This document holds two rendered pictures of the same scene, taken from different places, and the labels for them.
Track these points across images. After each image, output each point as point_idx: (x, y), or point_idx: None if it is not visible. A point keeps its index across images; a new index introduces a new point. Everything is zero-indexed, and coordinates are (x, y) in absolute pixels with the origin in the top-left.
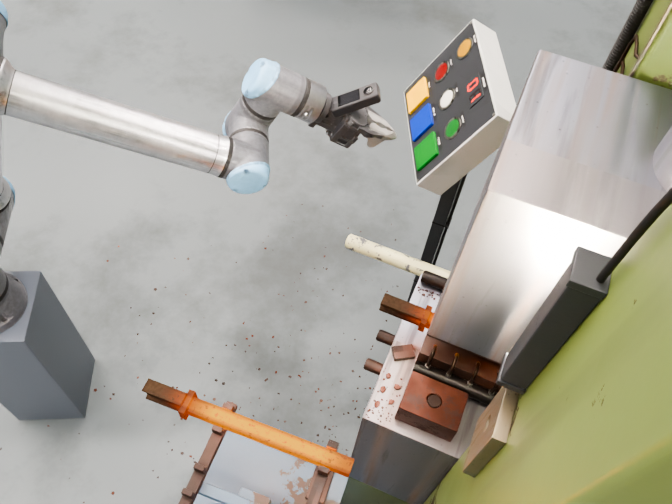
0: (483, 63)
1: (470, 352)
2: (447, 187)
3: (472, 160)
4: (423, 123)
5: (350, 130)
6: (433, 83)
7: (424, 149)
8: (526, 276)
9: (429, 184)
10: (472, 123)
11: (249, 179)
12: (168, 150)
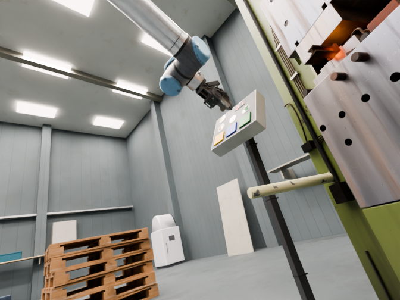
0: (234, 106)
1: (359, 21)
2: (265, 123)
3: (262, 109)
4: (233, 126)
5: (217, 91)
6: (221, 130)
7: (243, 119)
8: None
9: (259, 119)
10: (250, 99)
11: (202, 44)
12: (159, 8)
